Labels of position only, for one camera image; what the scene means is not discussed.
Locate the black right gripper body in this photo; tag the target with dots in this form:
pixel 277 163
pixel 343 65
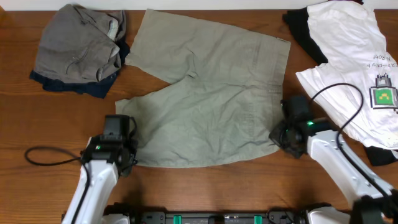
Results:
pixel 280 135

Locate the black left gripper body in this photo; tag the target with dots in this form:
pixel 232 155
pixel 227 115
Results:
pixel 130 149

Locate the khaki green shorts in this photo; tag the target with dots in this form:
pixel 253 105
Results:
pixel 223 94

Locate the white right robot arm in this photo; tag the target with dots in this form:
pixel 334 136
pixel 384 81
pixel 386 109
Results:
pixel 372 199

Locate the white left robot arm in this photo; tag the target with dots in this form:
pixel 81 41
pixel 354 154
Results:
pixel 97 181

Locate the folded navy garment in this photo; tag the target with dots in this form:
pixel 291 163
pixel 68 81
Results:
pixel 90 87

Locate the white printed t-shirt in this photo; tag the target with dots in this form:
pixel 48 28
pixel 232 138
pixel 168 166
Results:
pixel 354 71

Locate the folded grey shorts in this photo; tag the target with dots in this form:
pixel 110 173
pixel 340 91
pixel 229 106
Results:
pixel 78 20

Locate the black garment under t-shirt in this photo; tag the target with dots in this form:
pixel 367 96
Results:
pixel 308 37

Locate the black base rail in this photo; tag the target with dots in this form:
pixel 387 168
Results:
pixel 272 216

